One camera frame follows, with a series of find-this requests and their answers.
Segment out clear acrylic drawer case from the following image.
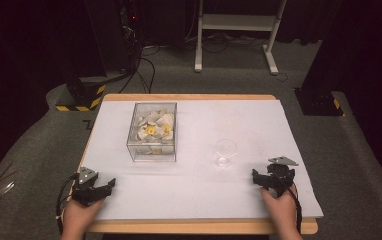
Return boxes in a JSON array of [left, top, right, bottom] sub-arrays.
[[126, 101, 178, 163]]

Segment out person's left hand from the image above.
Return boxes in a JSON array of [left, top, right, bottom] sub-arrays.
[[61, 196, 106, 236]]

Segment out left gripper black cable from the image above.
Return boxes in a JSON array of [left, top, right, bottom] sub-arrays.
[[55, 172, 80, 235]]

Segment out clear glass cup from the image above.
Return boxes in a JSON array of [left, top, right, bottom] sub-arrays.
[[213, 138, 239, 169]]

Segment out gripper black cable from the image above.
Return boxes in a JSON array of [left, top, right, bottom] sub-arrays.
[[280, 178, 304, 234], [55, 172, 80, 235]]

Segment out black yellow striped stand base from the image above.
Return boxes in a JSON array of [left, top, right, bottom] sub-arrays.
[[55, 76, 108, 113]]

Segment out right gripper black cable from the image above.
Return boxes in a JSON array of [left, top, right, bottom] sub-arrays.
[[280, 178, 304, 234]]

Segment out bundle of cables under stand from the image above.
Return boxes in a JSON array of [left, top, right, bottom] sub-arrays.
[[184, 31, 268, 54]]

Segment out black stand base yellow mark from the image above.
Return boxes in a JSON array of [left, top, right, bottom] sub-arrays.
[[293, 86, 344, 117]]

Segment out pile of white yellow packets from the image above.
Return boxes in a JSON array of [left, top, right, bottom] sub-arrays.
[[135, 110, 176, 156]]

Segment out white board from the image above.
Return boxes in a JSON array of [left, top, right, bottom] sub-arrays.
[[80, 99, 325, 221]]

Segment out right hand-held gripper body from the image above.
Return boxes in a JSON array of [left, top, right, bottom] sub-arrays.
[[264, 156, 299, 198]]

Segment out wooden table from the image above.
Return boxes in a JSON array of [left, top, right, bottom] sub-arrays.
[[68, 93, 320, 236]]

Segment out white metal stand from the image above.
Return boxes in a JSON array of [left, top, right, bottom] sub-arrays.
[[194, 0, 289, 76]]

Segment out black floor cables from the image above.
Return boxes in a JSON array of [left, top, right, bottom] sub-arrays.
[[118, 44, 162, 95]]

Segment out person's right hand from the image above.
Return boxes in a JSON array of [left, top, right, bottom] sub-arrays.
[[259, 186, 301, 235]]

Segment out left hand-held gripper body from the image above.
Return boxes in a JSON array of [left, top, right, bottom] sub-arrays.
[[71, 166, 101, 207]]

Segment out black equipment with red light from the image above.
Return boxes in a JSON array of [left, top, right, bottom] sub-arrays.
[[118, 0, 144, 72]]

